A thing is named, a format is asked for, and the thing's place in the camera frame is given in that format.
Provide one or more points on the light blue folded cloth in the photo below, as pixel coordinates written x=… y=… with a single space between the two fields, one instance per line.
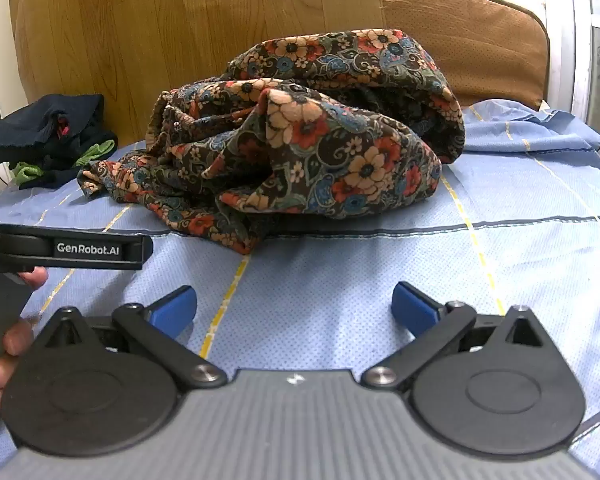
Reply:
x=520 y=125

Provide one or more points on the floral patterned garment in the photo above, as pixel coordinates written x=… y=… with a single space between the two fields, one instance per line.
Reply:
x=305 y=150

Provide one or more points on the green garment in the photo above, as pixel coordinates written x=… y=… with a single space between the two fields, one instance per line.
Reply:
x=97 y=152

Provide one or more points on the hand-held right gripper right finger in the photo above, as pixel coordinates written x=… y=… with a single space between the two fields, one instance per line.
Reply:
x=412 y=307

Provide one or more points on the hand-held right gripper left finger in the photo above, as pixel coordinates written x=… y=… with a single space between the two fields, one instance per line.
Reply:
x=172 y=310

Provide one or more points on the dark navy clothes pile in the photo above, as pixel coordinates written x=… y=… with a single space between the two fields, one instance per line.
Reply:
x=30 y=120

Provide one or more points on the wooden headboard panel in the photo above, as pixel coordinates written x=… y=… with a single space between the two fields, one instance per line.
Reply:
x=155 y=25

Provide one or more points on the blue checked bed sheet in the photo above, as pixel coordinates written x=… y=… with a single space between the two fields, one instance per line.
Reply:
x=330 y=265

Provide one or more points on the red patterned cloth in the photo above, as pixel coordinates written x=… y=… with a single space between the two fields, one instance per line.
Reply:
x=63 y=127

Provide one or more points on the brown cushion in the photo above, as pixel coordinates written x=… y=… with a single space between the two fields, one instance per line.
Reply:
x=460 y=40

